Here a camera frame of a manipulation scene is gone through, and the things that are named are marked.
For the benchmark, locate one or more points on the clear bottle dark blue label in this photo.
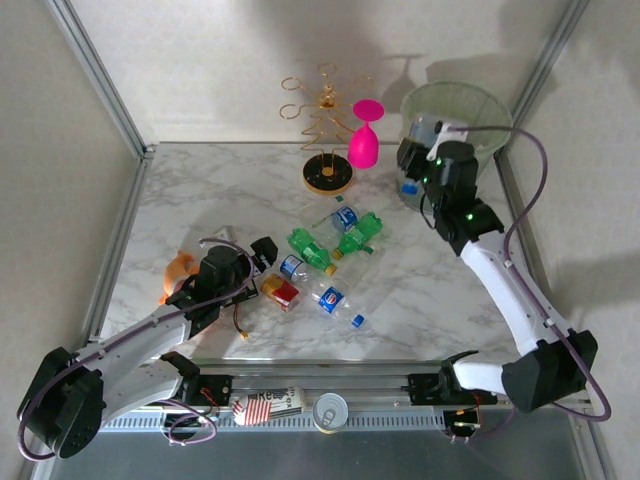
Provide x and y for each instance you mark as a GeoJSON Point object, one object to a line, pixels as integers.
{"type": "Point", "coordinates": [345, 216]}

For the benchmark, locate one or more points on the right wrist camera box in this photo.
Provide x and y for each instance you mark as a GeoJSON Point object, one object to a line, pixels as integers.
{"type": "Point", "coordinates": [442, 137]}

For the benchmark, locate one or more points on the striped popcorn box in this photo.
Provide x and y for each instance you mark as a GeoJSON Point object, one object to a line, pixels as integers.
{"type": "Point", "coordinates": [260, 407]}

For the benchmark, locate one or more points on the clear bottle pale blue label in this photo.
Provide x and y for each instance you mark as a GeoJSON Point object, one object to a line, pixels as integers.
{"type": "Point", "coordinates": [420, 131]}

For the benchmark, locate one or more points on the pink plastic wine glass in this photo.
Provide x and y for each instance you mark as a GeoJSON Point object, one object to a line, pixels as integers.
{"type": "Point", "coordinates": [363, 147]}

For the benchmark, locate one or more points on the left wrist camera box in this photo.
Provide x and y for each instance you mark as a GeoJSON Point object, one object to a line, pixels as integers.
{"type": "Point", "coordinates": [225, 232]}

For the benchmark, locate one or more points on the battery lead with yellow plug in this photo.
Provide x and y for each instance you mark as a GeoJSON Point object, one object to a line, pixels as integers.
{"type": "Point", "coordinates": [245, 336]}

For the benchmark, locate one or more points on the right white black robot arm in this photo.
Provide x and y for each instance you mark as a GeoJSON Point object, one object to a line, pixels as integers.
{"type": "Point", "coordinates": [505, 290]}

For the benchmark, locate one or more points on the green plastic bottle yellow cap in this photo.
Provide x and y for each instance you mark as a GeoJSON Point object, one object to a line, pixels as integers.
{"type": "Point", "coordinates": [361, 232]}
{"type": "Point", "coordinates": [307, 248]}

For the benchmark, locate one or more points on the clear Pepsi bottle blue cap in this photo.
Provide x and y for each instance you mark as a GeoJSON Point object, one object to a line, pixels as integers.
{"type": "Point", "coordinates": [332, 298]}

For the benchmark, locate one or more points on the tin can with pull tab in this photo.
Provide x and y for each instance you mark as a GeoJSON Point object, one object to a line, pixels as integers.
{"type": "Point", "coordinates": [330, 407]}

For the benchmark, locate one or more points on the aluminium frame upright post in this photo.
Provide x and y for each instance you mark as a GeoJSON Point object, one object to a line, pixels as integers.
{"type": "Point", "coordinates": [542, 75]}
{"type": "Point", "coordinates": [100, 75]}

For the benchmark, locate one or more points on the aluminium table side rail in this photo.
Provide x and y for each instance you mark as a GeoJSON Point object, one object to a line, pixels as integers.
{"type": "Point", "coordinates": [120, 250]}
{"type": "Point", "coordinates": [511, 185]}

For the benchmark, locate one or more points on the small controller circuit board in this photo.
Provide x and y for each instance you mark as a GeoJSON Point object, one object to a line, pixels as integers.
{"type": "Point", "coordinates": [207, 419]}
{"type": "Point", "coordinates": [462, 425]}

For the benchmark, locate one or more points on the aluminium front mounting rail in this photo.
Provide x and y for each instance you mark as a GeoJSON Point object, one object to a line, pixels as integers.
{"type": "Point", "coordinates": [360, 390]}

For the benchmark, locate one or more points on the grey metal waste bin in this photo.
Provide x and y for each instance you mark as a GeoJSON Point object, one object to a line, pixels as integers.
{"type": "Point", "coordinates": [412, 200]}

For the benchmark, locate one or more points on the left silver black robot arm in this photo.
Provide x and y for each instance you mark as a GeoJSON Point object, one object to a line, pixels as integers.
{"type": "Point", "coordinates": [60, 405]}

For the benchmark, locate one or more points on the bottle with red yellow label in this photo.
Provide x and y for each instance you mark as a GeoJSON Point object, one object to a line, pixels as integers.
{"type": "Point", "coordinates": [280, 290]}

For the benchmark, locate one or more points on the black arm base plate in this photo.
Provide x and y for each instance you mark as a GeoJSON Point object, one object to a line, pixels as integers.
{"type": "Point", "coordinates": [422, 387]}
{"type": "Point", "coordinates": [222, 387]}

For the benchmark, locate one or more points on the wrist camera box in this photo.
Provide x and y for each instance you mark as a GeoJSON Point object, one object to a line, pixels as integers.
{"type": "Point", "coordinates": [225, 232]}
{"type": "Point", "coordinates": [442, 137]}

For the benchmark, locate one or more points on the orange plush toy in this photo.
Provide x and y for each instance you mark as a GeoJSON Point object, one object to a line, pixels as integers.
{"type": "Point", "coordinates": [177, 270]}

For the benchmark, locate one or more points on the clear bottle blue label blue cap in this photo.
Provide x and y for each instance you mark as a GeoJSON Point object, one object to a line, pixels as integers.
{"type": "Point", "coordinates": [290, 265]}

